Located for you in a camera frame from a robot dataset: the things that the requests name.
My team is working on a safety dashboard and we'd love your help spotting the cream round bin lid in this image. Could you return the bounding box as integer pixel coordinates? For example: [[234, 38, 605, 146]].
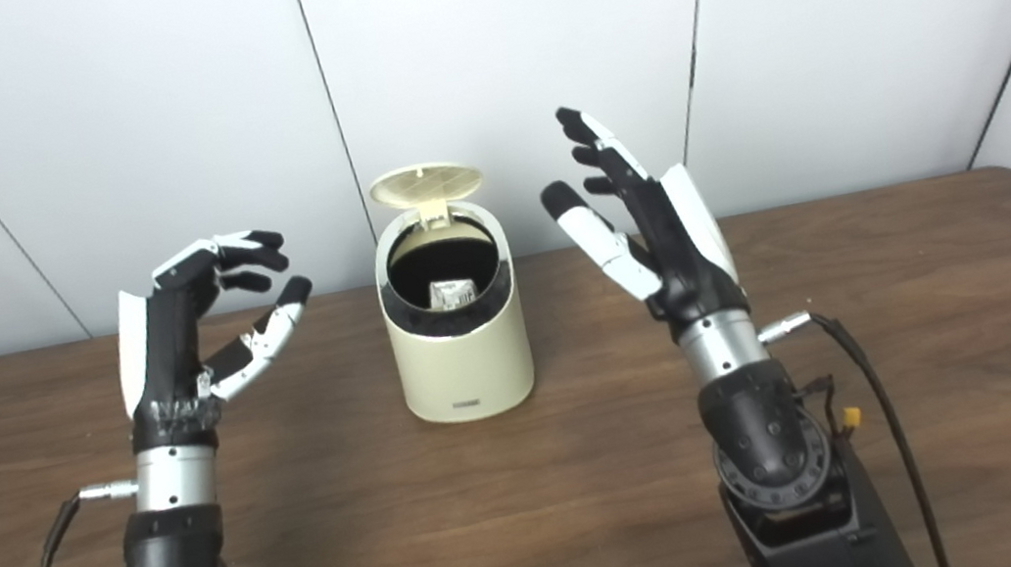
[[366, 156, 490, 233]]

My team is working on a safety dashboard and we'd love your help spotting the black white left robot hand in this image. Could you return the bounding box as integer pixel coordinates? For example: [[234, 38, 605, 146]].
[[102, 223, 334, 460]]

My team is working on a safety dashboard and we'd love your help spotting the cream-colored bin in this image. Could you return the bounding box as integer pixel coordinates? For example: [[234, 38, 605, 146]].
[[366, 192, 541, 432]]

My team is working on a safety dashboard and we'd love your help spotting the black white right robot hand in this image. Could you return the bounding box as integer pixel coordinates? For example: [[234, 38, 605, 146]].
[[528, 85, 754, 351]]

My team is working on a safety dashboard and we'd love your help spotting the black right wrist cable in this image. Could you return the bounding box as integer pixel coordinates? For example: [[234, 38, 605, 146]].
[[755, 296, 952, 567]]

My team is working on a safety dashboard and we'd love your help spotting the white green milk carton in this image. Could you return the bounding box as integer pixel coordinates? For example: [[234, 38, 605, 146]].
[[424, 275, 482, 316]]

